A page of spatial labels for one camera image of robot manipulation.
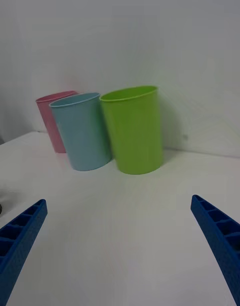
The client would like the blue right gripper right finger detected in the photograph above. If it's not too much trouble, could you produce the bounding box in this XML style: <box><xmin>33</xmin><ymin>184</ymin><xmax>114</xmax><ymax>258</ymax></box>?
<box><xmin>190</xmin><ymin>194</ymin><xmax>240</xmax><ymax>306</ymax></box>

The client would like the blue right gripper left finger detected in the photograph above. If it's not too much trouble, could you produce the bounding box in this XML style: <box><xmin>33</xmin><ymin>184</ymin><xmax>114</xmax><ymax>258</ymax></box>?
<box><xmin>0</xmin><ymin>198</ymin><xmax>48</xmax><ymax>306</ymax></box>

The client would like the pale blue plastic waste bin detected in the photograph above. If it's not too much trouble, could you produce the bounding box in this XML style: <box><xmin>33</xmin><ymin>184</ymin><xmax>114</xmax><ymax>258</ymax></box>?
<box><xmin>48</xmin><ymin>92</ymin><xmax>113</xmax><ymax>172</ymax></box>

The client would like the pink plastic waste bin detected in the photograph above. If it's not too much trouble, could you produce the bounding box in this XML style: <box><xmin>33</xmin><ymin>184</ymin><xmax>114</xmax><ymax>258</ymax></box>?
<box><xmin>35</xmin><ymin>90</ymin><xmax>79</xmax><ymax>154</ymax></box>

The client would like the green plastic waste bin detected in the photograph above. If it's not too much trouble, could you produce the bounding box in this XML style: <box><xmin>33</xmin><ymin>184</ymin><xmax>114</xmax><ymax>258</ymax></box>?
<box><xmin>99</xmin><ymin>85</ymin><xmax>164</xmax><ymax>175</ymax></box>

